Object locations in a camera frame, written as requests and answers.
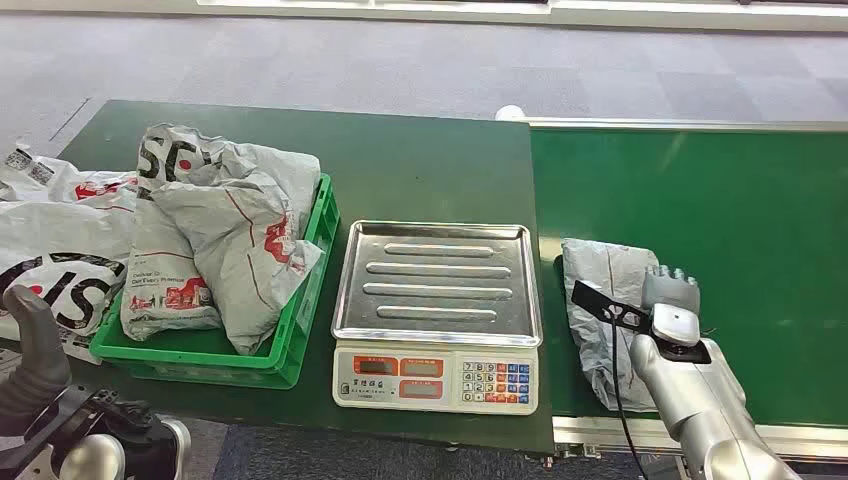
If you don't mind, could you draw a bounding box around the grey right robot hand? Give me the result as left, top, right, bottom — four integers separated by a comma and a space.
640, 264, 702, 321

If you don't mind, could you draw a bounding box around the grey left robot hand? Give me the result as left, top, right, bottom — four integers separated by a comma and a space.
0, 284, 73, 435

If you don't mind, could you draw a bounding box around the small grey mailer package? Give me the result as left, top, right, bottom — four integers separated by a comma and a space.
561, 237, 662, 414

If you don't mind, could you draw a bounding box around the grey mailer package black logo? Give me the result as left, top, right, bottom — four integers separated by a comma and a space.
119, 121, 323, 344

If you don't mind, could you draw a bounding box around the grey mailer package red stripe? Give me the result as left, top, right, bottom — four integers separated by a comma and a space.
148, 168, 327, 358

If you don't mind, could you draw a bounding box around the white electronic weighing scale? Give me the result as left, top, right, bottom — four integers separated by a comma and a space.
330, 219, 544, 417

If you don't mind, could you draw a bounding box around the green plastic basket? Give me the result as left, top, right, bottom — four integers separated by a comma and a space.
88, 172, 342, 391

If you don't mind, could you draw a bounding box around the bright green conveyor belt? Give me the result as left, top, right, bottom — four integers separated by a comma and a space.
529, 125, 848, 429

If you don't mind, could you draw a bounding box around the large white mailer black logo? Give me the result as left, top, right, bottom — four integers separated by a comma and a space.
0, 200, 138, 366

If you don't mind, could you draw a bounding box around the white mailer with barcode labels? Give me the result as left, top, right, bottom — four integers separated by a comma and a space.
0, 143, 141, 215

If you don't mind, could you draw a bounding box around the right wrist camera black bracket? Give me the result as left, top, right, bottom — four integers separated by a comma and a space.
570, 279, 655, 334

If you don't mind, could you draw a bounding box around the wrist camera black bracket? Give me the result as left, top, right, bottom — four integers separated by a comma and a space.
570, 279, 655, 334
0, 386, 158, 480

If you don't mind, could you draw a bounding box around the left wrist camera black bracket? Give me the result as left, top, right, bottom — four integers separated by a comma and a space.
0, 386, 158, 480

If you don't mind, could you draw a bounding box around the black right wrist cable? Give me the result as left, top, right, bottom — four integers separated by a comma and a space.
608, 316, 649, 480

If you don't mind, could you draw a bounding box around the aluminium conveyor frame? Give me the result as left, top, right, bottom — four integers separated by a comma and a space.
521, 117, 848, 466

